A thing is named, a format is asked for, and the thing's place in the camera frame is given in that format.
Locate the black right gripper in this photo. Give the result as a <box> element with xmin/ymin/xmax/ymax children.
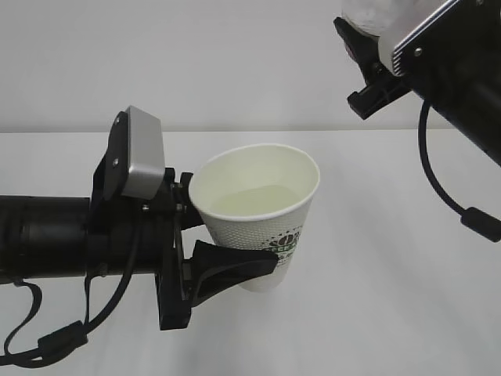
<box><xmin>333</xmin><ymin>16</ymin><xmax>409</xmax><ymax>120</ymax></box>

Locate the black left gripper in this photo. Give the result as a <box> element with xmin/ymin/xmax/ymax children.
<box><xmin>143</xmin><ymin>168</ymin><xmax>278</xmax><ymax>331</ymax></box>

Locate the Nongfu Spring water bottle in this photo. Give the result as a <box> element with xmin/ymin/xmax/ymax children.
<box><xmin>341</xmin><ymin>1</ymin><xmax>420</xmax><ymax>56</ymax></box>

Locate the white paper cup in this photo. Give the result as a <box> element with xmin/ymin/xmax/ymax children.
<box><xmin>188</xmin><ymin>143</ymin><xmax>320</xmax><ymax>292</ymax></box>

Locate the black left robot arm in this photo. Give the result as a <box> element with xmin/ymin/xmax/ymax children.
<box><xmin>1</xmin><ymin>168</ymin><xmax>278</xmax><ymax>331</ymax></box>

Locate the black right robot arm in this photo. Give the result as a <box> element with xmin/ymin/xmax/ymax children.
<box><xmin>333</xmin><ymin>1</ymin><xmax>500</xmax><ymax>163</ymax></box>

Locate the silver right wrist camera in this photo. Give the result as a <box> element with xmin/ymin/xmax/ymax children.
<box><xmin>378</xmin><ymin>0</ymin><xmax>460</xmax><ymax>77</ymax></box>

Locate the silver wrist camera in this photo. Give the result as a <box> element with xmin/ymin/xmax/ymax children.
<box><xmin>92</xmin><ymin>106</ymin><xmax>165</xmax><ymax>202</ymax></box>
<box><xmin>378</xmin><ymin>0</ymin><xmax>460</xmax><ymax>77</ymax></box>

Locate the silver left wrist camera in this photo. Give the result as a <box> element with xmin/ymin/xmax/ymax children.
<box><xmin>92</xmin><ymin>106</ymin><xmax>165</xmax><ymax>202</ymax></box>

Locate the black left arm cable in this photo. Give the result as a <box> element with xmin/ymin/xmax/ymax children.
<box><xmin>0</xmin><ymin>222</ymin><xmax>142</xmax><ymax>369</ymax></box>

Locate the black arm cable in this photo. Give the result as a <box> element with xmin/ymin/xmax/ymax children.
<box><xmin>417</xmin><ymin>99</ymin><xmax>501</xmax><ymax>244</ymax></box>
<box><xmin>0</xmin><ymin>222</ymin><xmax>142</xmax><ymax>369</ymax></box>

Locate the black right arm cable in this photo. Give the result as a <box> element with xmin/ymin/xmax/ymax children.
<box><xmin>417</xmin><ymin>99</ymin><xmax>501</xmax><ymax>244</ymax></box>

